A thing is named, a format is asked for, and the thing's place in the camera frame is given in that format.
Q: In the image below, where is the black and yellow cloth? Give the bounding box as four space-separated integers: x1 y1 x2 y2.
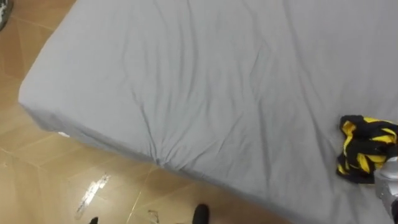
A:
336 114 398 185

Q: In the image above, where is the grey bed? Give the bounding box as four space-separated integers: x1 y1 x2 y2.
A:
17 0 398 224

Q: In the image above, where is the dark round object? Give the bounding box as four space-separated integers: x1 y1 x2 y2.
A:
0 0 14 31

